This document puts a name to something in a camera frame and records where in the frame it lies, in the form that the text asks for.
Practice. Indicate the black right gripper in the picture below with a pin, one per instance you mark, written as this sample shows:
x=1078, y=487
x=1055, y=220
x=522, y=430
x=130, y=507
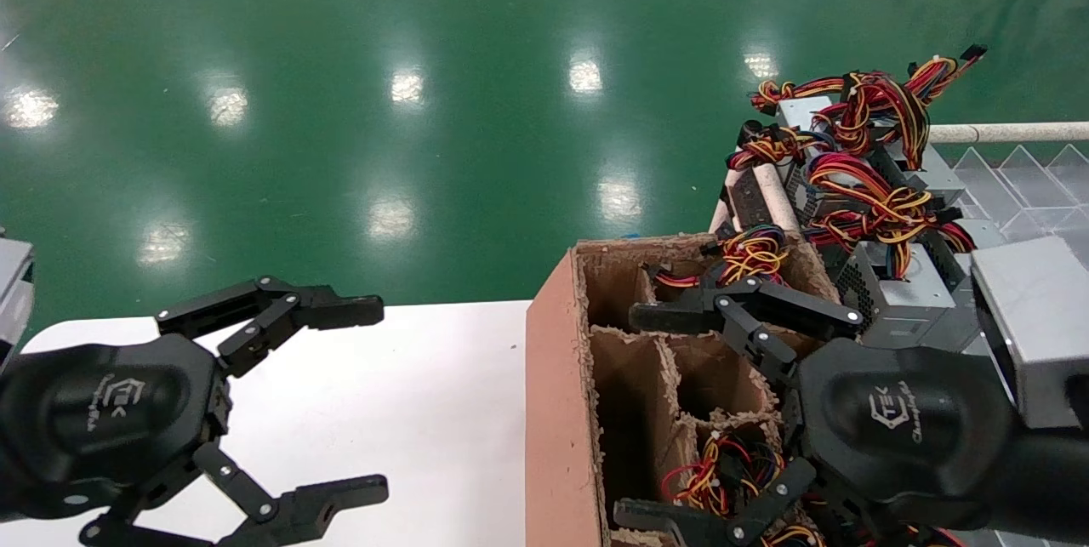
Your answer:
x=893, y=428

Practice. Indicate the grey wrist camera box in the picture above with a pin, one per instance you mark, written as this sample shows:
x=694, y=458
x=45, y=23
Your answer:
x=1038, y=317
x=13, y=292

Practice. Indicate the short white rack pipe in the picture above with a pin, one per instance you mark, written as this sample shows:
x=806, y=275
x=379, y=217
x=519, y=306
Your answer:
x=721, y=215
x=776, y=198

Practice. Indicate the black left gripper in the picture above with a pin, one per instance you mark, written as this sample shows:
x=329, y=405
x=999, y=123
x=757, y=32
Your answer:
x=111, y=419

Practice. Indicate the long white rack pipe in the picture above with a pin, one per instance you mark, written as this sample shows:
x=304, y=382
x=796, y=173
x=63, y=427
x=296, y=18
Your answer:
x=1004, y=133

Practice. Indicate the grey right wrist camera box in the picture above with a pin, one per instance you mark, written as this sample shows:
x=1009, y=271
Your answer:
x=1038, y=317

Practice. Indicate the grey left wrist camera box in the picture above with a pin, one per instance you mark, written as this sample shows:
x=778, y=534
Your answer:
x=13, y=292

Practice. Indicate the black roller track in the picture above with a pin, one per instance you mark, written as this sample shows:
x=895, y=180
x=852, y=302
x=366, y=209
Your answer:
x=749, y=200

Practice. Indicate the clear plastic rack panel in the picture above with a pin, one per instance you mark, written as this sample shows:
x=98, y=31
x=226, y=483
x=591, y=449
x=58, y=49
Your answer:
x=1038, y=190

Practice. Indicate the brown divided cardboard box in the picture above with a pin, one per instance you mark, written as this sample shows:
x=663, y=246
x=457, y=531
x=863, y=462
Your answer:
x=557, y=411

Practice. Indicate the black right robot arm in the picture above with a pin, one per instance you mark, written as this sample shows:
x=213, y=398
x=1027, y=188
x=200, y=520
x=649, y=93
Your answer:
x=1051, y=483

